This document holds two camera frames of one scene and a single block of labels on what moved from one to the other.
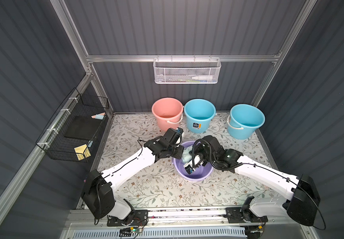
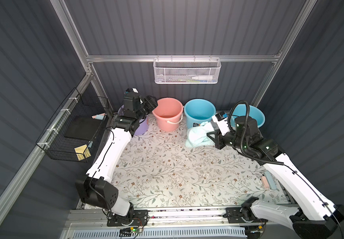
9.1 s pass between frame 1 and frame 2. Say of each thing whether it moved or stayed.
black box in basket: stayed
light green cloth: moved
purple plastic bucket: moved
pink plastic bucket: stayed
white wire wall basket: stayed
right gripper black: moved
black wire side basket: stayed
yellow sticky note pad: stayed
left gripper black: moved
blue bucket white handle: stayed
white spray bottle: stayed
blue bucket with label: stayed
